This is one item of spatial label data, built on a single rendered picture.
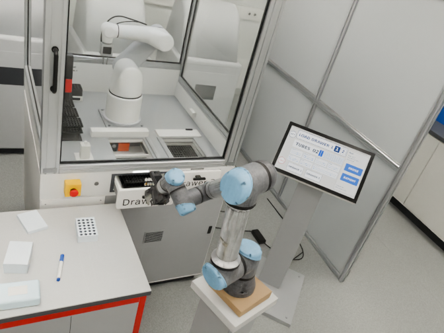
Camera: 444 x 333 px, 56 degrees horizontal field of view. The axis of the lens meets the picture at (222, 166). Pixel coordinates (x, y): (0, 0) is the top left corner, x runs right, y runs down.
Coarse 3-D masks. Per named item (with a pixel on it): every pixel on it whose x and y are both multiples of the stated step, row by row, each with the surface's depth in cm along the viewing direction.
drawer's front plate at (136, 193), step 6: (120, 192) 197; (126, 192) 198; (132, 192) 200; (138, 192) 201; (144, 192) 203; (120, 198) 199; (126, 198) 200; (132, 198) 202; (138, 198) 204; (120, 204) 201; (132, 204) 204; (138, 204) 206; (144, 204) 207; (150, 204) 209; (168, 204) 214
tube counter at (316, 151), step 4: (316, 148) 242; (312, 152) 242; (316, 152) 242; (320, 152) 241; (324, 152) 241; (320, 156) 241; (324, 156) 241; (328, 156) 240; (332, 156) 240; (336, 156) 240; (328, 160) 240; (332, 160) 240; (336, 160) 239; (340, 160) 239; (340, 164) 239
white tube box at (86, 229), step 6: (78, 222) 191; (84, 222) 192; (90, 222) 193; (78, 228) 188; (84, 228) 190; (90, 228) 190; (78, 234) 185; (84, 234) 186; (90, 234) 188; (96, 234) 188; (78, 240) 185; (84, 240) 186; (90, 240) 187; (96, 240) 189
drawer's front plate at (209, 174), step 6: (186, 174) 224; (192, 174) 226; (198, 174) 228; (204, 174) 230; (210, 174) 231; (216, 174) 233; (186, 180) 227; (192, 180) 228; (198, 180) 230; (204, 180) 232; (210, 180) 234; (186, 186) 229; (192, 186) 231
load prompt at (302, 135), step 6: (300, 132) 245; (306, 132) 245; (300, 138) 244; (306, 138) 244; (312, 138) 244; (318, 138) 243; (318, 144) 242; (324, 144) 242; (330, 144) 242; (336, 144) 241; (330, 150) 241; (336, 150) 240; (342, 150) 240
